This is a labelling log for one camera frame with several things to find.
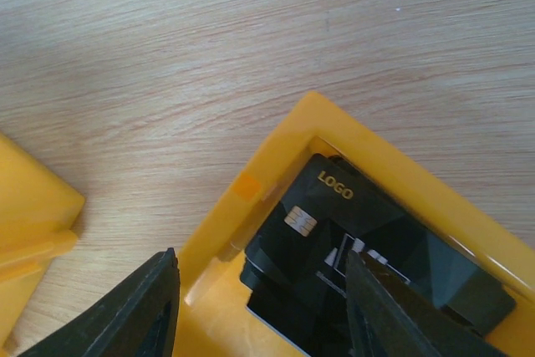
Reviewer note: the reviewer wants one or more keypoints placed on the yellow bin with white cards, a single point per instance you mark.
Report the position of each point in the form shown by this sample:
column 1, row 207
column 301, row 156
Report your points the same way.
column 38, row 210

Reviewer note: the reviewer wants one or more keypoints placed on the black card stack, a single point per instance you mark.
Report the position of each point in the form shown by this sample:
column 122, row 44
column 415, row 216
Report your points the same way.
column 296, row 262

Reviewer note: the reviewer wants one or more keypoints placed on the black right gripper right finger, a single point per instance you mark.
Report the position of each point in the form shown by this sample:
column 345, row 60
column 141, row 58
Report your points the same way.
column 387, row 318

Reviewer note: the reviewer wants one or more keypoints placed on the yellow bin with black cards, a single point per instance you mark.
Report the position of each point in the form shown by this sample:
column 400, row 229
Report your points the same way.
column 213, row 320

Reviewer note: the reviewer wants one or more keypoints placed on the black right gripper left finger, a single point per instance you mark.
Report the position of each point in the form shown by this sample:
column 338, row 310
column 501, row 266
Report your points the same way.
column 138, row 317

